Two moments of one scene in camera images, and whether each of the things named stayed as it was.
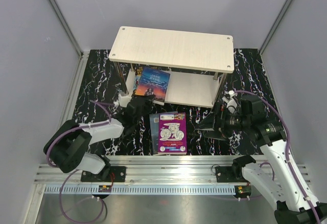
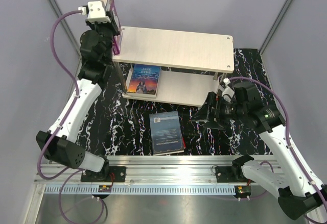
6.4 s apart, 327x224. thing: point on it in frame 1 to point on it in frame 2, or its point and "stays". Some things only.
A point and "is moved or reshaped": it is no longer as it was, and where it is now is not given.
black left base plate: [107, 174] stays
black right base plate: [229, 174] stays
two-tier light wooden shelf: [199, 62] stays
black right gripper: [220, 131] to [204, 114]
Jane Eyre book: [153, 82] is moved or reshaped
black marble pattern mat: [247, 97] stays
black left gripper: [149, 100] to [112, 24]
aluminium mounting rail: [155, 170] stays
